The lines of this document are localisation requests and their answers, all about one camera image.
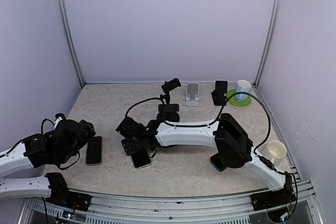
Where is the white folding phone stand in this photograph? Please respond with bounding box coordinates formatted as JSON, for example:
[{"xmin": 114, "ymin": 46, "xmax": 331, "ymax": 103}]
[{"xmin": 186, "ymin": 82, "xmax": 200, "ymax": 107}]

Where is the black folding phone stand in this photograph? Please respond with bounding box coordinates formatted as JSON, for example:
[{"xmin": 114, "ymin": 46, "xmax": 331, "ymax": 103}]
[{"xmin": 211, "ymin": 80, "xmax": 228, "ymax": 106}]

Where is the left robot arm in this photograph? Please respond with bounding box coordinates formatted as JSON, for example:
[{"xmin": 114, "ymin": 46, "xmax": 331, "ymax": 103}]
[{"xmin": 1, "ymin": 118, "xmax": 96, "ymax": 206}]

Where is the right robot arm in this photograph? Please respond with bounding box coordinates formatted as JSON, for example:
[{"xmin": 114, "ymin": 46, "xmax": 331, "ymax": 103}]
[{"xmin": 116, "ymin": 113, "xmax": 293, "ymax": 205}]

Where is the rear black round-base stand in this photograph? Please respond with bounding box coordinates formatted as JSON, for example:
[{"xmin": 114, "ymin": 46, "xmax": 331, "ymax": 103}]
[{"xmin": 156, "ymin": 78, "xmax": 182, "ymax": 124}]

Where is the blue phone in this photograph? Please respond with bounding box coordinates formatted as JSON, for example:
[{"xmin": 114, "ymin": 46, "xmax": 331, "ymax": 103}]
[{"xmin": 210, "ymin": 153, "xmax": 227, "ymax": 172}]

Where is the green saucer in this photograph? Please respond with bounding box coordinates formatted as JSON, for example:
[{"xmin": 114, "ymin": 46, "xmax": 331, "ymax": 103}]
[{"xmin": 227, "ymin": 89, "xmax": 251, "ymax": 107}]

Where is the light blue mug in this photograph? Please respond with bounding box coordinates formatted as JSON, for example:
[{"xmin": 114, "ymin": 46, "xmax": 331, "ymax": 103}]
[{"xmin": 235, "ymin": 80, "xmax": 252, "ymax": 103}]

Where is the cream ceramic mug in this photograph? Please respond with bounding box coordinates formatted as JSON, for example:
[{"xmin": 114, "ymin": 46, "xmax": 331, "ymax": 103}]
[{"xmin": 266, "ymin": 141, "xmax": 287, "ymax": 166}]

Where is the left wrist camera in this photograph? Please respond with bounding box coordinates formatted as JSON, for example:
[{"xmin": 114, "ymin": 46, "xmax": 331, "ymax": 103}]
[{"xmin": 54, "ymin": 113, "xmax": 66, "ymax": 126}]

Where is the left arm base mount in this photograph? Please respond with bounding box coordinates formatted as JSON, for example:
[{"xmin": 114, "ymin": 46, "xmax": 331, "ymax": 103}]
[{"xmin": 45, "ymin": 173, "xmax": 91, "ymax": 212}]

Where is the left aluminium frame post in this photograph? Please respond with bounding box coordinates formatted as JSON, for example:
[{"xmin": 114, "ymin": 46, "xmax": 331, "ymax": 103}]
[{"xmin": 57, "ymin": 0, "xmax": 86, "ymax": 89}]

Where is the aluminium frame post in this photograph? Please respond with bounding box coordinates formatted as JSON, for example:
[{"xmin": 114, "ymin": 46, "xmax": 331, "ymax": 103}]
[
  {"xmin": 57, "ymin": 0, "xmax": 86, "ymax": 89},
  {"xmin": 254, "ymin": 0, "xmax": 281, "ymax": 89}
]

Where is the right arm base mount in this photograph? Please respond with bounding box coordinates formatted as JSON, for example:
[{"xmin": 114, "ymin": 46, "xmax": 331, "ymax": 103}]
[{"xmin": 250, "ymin": 172, "xmax": 298, "ymax": 211}]

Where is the right aluminium frame post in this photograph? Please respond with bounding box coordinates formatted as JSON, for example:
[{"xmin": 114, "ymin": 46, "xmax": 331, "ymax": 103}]
[{"xmin": 254, "ymin": 0, "xmax": 281, "ymax": 89}]

